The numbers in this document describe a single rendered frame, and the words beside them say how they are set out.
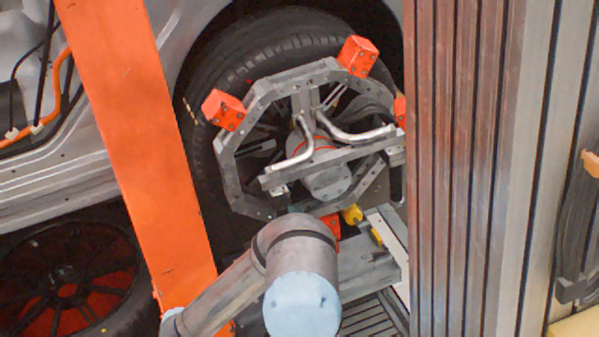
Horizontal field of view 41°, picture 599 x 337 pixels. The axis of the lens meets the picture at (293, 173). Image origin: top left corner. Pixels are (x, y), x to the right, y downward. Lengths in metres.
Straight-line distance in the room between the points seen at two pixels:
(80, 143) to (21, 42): 0.79
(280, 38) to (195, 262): 0.67
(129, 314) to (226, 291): 1.10
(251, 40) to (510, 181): 1.48
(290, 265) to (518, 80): 0.54
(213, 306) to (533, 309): 0.60
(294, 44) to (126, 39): 0.72
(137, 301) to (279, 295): 1.36
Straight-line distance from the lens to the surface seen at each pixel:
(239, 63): 2.23
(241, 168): 2.58
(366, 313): 2.93
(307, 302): 1.19
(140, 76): 1.66
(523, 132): 0.86
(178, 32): 2.24
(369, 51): 2.23
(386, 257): 2.95
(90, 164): 2.41
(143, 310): 2.51
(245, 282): 1.40
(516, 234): 0.97
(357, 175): 2.54
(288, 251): 1.24
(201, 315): 1.49
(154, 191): 1.84
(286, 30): 2.28
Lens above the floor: 2.38
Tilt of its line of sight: 42 degrees down
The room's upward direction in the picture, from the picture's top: 9 degrees counter-clockwise
